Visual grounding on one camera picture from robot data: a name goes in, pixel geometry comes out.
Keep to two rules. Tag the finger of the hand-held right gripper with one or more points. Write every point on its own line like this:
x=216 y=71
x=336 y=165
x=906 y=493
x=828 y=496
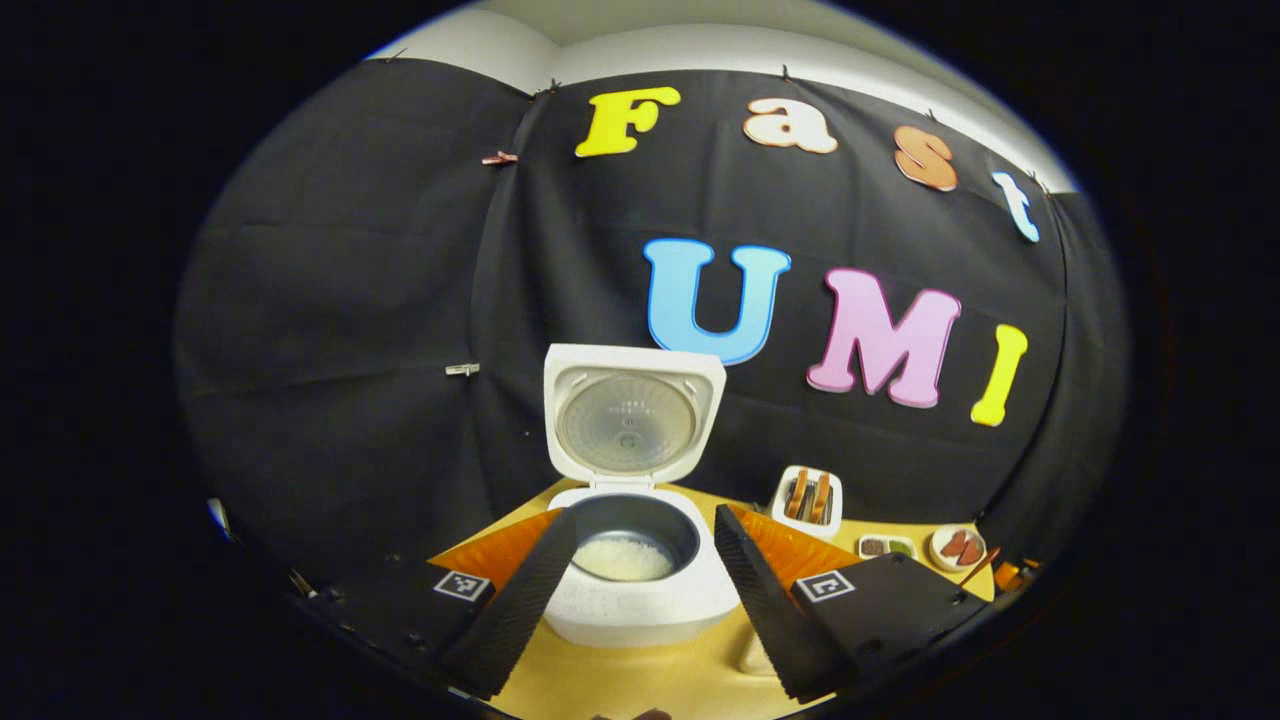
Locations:
x=1015 y=575

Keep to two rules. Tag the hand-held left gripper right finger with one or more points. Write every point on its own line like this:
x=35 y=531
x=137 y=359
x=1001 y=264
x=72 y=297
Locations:
x=765 y=595

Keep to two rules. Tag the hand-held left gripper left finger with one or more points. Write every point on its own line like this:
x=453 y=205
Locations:
x=525 y=595

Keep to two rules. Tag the brown wooden spoon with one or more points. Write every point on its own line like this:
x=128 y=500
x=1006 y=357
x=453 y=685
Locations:
x=980 y=566

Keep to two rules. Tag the white rice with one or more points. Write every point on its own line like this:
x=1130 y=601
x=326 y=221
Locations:
x=622 y=560

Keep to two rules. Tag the white rice cooker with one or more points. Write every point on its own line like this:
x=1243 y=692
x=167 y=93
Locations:
x=640 y=610

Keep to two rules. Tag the red meat slice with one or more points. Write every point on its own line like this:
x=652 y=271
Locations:
x=970 y=553
x=952 y=543

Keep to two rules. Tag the white toaster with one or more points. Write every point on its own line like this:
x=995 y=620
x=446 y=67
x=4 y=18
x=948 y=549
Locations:
x=805 y=528

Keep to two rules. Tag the white round plate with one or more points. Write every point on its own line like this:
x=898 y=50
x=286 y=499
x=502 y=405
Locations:
x=937 y=560

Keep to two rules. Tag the toasted bread slice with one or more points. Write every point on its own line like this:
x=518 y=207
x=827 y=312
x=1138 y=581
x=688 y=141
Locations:
x=822 y=497
x=797 y=493

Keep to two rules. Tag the white divided grain dish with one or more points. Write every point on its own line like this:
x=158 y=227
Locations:
x=885 y=547

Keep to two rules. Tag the silver cloth clip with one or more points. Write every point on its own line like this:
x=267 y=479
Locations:
x=462 y=369

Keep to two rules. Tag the black backdrop cloth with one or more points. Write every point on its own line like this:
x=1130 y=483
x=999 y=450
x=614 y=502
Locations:
x=350 y=300

